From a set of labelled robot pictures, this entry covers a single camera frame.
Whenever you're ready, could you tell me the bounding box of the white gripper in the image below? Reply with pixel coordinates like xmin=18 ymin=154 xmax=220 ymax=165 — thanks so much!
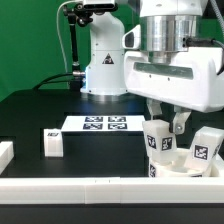
xmin=122 ymin=25 xmax=224 ymax=134

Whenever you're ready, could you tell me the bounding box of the white round stool seat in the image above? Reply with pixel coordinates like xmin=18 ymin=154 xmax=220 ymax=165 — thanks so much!
xmin=148 ymin=148 xmax=212 ymax=178

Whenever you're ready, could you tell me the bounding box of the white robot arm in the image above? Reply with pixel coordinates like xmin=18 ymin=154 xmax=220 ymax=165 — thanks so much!
xmin=83 ymin=0 xmax=224 ymax=134

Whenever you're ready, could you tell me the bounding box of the white marker sheet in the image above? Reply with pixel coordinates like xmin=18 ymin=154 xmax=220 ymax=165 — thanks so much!
xmin=61 ymin=115 xmax=144 ymax=132

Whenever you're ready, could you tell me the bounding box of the white U-shaped fence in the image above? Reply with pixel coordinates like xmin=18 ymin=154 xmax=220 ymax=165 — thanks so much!
xmin=0 ymin=141 xmax=224 ymax=204

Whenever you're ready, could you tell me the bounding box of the black cable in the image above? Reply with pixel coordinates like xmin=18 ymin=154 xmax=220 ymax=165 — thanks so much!
xmin=32 ymin=72 xmax=86 ymax=91

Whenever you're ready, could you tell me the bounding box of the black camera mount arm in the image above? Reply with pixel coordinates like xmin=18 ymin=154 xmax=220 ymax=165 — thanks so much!
xmin=63 ymin=3 xmax=93 ymax=76

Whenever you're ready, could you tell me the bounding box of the white cable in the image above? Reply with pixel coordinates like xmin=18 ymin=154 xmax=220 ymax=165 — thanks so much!
xmin=55 ymin=0 xmax=81 ymax=74

